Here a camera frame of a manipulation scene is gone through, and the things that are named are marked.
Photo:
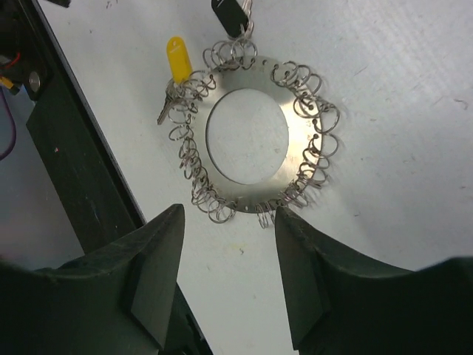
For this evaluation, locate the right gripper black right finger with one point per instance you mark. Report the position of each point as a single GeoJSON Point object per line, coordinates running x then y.
{"type": "Point", "coordinates": [340, 301]}

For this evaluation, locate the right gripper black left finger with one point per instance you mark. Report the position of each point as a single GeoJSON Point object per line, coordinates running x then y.
{"type": "Point", "coordinates": [115, 300]}

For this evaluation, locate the steel keyring disc with rings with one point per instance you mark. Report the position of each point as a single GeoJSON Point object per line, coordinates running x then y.
{"type": "Point", "coordinates": [233, 65]}

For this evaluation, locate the black tag key near disc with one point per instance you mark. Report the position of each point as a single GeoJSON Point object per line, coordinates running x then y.
{"type": "Point", "coordinates": [234, 17]}

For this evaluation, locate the yellow tag key on disc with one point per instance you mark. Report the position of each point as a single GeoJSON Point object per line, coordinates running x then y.
{"type": "Point", "coordinates": [181, 68]}

